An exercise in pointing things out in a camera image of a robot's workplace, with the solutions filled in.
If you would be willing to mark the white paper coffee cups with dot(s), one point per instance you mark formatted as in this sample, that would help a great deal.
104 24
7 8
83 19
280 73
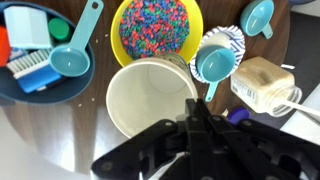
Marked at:
143 93

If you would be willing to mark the dark blue round plate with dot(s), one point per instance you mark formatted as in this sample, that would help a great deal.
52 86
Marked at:
50 95

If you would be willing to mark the blue brush with white bristles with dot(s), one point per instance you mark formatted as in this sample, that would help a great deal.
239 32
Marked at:
36 75

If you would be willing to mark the small teal measuring cup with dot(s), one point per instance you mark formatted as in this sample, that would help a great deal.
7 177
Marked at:
255 16

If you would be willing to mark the yellow plastic bowl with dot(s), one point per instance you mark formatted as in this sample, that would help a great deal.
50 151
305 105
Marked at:
196 30

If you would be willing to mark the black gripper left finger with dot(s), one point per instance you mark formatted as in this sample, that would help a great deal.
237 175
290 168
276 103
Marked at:
133 150

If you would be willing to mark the red plastic object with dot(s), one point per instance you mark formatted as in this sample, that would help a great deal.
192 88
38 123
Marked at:
4 46

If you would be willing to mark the small white utensil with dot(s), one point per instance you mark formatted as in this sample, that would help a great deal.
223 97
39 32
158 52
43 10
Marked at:
288 66

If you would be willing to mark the white paper sheet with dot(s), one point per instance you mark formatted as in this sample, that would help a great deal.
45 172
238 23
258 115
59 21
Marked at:
306 126

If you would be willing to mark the large teal measuring scoop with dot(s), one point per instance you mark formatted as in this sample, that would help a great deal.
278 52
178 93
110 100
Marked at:
70 60

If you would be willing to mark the purple jar lid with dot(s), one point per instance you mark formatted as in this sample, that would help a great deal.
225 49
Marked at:
238 115

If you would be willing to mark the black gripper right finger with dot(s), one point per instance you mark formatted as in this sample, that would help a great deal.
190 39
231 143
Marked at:
240 143

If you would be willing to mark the blue patterned paper bowl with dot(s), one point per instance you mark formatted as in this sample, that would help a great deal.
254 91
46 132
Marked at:
238 43

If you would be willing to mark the medium teal measuring cup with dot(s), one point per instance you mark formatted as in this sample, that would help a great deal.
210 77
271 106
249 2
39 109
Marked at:
215 63

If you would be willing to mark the green round cap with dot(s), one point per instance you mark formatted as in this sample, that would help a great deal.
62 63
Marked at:
59 29

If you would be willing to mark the multicoloured beads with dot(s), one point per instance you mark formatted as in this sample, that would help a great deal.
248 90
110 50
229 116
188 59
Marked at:
153 26

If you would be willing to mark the clear jar of rice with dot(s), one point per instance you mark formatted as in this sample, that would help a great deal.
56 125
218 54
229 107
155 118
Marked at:
260 83

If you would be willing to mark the white plastic spoon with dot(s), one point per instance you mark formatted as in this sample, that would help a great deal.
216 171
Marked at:
303 107

